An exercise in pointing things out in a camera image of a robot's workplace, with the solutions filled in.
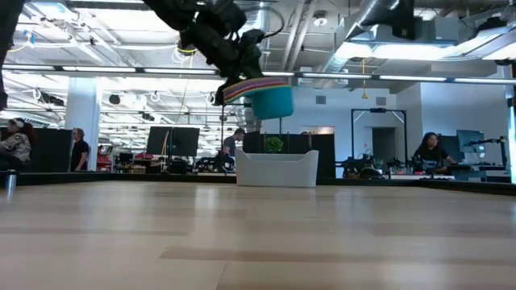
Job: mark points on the teal measuring cup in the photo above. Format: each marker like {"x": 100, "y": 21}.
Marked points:
{"x": 272, "y": 102}

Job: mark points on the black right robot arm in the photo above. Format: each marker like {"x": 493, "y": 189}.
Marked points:
{"x": 403, "y": 20}

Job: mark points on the grey plastic basket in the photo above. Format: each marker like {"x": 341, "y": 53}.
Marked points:
{"x": 276, "y": 169}

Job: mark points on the person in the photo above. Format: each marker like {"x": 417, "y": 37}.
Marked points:
{"x": 16, "y": 147}
{"x": 433, "y": 155}
{"x": 231, "y": 146}
{"x": 79, "y": 151}

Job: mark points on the black monitor back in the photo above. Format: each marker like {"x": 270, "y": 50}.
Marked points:
{"x": 158, "y": 141}
{"x": 185, "y": 142}

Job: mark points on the green potted plant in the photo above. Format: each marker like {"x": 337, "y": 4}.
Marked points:
{"x": 274, "y": 144}

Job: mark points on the black partition with shelf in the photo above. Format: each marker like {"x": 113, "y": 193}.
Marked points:
{"x": 322, "y": 153}

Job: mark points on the white pillar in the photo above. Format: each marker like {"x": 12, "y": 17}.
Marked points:
{"x": 82, "y": 104}

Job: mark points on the tall black metal stand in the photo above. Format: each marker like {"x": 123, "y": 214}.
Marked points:
{"x": 379, "y": 110}

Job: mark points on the black office partition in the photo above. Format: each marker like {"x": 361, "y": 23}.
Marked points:
{"x": 52, "y": 149}

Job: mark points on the grey computer monitor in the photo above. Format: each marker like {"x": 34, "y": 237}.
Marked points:
{"x": 469, "y": 141}

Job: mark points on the silver metal post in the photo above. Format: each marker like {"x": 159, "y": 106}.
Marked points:
{"x": 11, "y": 181}

